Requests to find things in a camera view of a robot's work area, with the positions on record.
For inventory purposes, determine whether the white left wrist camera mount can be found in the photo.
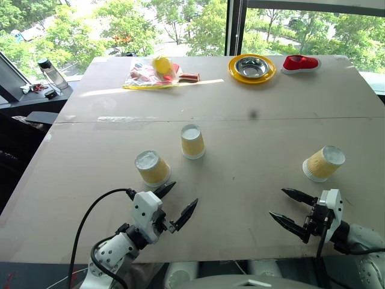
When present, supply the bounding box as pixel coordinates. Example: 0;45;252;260
131;191;165;243

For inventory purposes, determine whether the black side table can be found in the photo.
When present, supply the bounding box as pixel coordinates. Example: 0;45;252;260
0;81;74;113

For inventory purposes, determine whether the yellow round plate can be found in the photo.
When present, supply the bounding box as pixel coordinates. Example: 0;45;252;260
227;54;277;85

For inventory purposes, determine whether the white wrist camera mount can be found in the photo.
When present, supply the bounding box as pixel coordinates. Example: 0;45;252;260
318;188;344;240
131;191;165;243

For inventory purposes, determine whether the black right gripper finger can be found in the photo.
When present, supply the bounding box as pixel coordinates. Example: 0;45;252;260
281;188;319;208
269;211;311;244

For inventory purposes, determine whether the dark slanted panel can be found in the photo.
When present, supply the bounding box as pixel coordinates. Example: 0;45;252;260
0;50;30;103

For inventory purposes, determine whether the yellow ribbed paper cup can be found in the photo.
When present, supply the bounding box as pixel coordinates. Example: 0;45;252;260
180;124;206;160
301;145;347;183
134;149;172;186

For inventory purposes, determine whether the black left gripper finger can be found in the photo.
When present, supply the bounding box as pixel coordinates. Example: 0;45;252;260
153;181;177;199
173;197;199;232

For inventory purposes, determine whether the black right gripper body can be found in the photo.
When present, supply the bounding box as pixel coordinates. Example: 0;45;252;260
303;199;334;238

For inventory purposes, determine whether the clear plastic zip bag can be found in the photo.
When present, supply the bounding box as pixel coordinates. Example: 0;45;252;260
122;57;182;90

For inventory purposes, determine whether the dark window frame post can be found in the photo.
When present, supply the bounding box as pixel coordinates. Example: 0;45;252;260
225;0;248;57

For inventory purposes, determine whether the clear water bottle black cap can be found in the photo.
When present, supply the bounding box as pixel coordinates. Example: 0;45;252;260
37;58;70;90

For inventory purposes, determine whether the red and white shoe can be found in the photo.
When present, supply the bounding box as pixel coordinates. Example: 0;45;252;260
281;55;322;75

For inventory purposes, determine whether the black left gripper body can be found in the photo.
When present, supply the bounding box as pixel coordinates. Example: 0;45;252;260
152;209;179;235

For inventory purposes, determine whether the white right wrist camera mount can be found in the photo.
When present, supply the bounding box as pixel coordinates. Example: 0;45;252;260
318;188;344;240

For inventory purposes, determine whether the yellow toy ball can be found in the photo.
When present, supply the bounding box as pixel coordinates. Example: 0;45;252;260
152;56;176;76

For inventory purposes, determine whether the steel bowl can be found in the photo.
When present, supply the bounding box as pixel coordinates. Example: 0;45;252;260
234;57;270;80

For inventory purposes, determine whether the red wooden block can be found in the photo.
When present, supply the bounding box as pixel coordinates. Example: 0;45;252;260
177;73;201;84

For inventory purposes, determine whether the white rounded shape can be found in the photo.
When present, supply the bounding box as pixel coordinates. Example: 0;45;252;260
164;261;200;289

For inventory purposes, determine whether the clear tape strip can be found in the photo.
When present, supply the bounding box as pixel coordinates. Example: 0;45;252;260
96;116;161;123

